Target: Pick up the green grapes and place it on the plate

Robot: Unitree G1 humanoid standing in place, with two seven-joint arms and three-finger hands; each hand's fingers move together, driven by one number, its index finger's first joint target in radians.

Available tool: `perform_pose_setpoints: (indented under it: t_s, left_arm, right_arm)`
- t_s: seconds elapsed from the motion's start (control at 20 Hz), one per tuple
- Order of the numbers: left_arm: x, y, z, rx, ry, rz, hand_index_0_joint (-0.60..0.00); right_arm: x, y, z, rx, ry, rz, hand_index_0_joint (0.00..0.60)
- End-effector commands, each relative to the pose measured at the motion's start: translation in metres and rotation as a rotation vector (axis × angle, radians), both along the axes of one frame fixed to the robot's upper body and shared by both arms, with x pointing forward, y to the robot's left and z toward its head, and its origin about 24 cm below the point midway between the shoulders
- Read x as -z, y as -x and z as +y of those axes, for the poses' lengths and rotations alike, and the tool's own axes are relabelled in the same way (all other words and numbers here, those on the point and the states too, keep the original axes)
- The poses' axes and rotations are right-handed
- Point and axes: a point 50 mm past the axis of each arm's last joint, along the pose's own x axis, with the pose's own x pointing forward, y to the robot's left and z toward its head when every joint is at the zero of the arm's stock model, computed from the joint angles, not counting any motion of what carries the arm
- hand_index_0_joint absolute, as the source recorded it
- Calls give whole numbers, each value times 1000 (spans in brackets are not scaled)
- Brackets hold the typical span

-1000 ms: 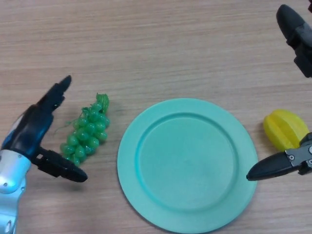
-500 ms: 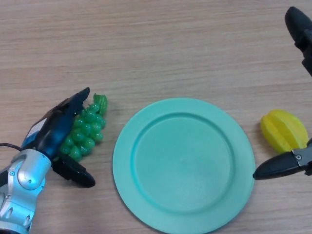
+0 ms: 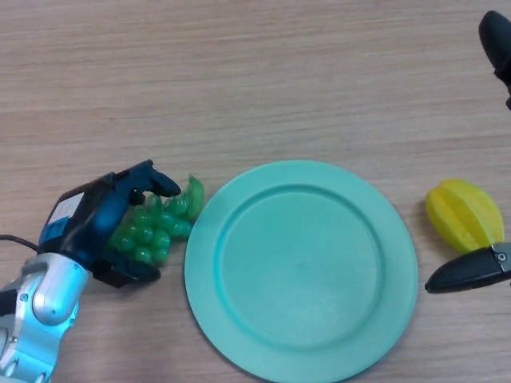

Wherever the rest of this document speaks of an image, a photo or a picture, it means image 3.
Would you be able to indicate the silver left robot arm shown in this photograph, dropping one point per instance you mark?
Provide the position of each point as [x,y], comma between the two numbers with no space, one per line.
[44,307]

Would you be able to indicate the green round plate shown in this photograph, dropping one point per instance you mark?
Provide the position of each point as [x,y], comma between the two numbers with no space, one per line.
[299,279]

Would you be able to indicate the yellow starfruit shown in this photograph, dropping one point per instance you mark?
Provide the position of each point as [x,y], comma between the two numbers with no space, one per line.
[463,215]

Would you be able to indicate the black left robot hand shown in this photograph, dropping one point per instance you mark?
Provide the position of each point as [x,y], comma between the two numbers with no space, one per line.
[88,215]

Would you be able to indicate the green grape bunch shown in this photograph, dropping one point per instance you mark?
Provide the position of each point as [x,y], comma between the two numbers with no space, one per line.
[155,231]

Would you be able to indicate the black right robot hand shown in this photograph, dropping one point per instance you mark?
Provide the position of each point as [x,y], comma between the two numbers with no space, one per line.
[471,273]

